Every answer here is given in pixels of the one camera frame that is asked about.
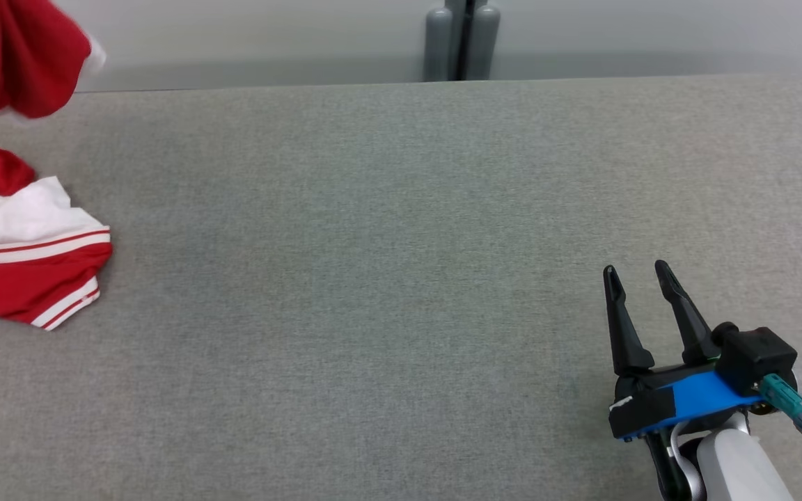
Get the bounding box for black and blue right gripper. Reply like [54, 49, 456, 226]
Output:
[603, 260, 765, 443]

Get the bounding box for red shorts with white stripes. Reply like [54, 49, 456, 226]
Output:
[0, 0, 107, 130]

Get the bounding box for red jersey number 23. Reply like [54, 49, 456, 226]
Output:
[0, 139, 113, 331]

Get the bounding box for grey cylindrical post foot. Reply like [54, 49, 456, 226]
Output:
[467, 3, 501, 81]
[423, 7, 455, 83]

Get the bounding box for grey wall frame post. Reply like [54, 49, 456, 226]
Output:
[445, 0, 489, 81]

